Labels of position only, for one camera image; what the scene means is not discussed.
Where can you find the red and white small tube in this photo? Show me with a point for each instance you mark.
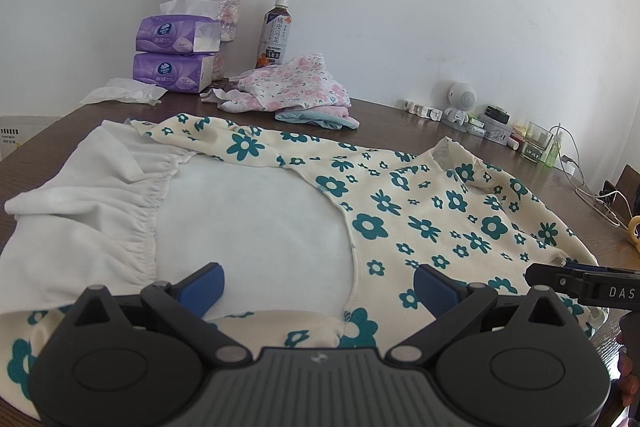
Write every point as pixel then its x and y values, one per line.
pixel 516 143

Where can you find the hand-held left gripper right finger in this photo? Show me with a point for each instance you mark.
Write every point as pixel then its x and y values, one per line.
pixel 434 288

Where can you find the cream teal-flowered garment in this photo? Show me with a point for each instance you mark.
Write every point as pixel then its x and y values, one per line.
pixel 425 227

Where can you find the grey patterned tin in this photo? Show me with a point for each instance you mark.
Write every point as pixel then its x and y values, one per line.
pixel 495 132

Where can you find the teal folded cloth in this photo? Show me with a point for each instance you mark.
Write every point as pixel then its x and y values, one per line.
pixel 310 119

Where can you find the person's right hand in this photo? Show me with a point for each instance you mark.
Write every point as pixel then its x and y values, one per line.
pixel 631 357

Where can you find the dark phone stand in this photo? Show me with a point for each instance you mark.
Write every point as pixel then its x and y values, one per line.
pixel 627 187

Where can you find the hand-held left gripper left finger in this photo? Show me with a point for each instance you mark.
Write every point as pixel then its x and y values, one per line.
pixel 205 286

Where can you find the white cardboard box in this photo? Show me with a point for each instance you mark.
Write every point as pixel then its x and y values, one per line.
pixel 25 134

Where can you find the opened purple tissue pack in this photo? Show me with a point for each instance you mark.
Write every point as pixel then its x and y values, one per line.
pixel 170 34

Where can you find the black charger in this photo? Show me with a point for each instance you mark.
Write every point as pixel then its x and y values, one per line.
pixel 497 114

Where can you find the pink folded cloth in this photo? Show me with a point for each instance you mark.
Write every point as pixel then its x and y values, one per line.
pixel 340 112

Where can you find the small green bottle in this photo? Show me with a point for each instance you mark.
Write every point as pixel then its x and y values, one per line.
pixel 554 152

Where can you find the purple mottled vase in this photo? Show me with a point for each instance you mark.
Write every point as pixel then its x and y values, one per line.
pixel 225 2

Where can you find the sealed purple tissue pack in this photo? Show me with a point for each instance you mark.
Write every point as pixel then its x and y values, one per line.
pixel 170 72

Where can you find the brown tea bottle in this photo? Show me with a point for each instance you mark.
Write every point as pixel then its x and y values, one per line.
pixel 274 37

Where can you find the crumpled white tissue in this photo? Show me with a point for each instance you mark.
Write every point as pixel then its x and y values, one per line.
pixel 125 91

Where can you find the pink floral folded clothes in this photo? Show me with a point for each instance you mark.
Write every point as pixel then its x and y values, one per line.
pixel 295 82

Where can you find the square glass cup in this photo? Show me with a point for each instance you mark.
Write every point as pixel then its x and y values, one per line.
pixel 537 144

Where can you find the white robot-shaped speaker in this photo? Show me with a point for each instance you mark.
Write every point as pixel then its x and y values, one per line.
pixel 459 99

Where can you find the green and white small pack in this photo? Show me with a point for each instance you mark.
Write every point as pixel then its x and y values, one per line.
pixel 476 124

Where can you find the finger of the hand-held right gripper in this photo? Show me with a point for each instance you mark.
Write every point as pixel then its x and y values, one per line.
pixel 552 276
pixel 582 264

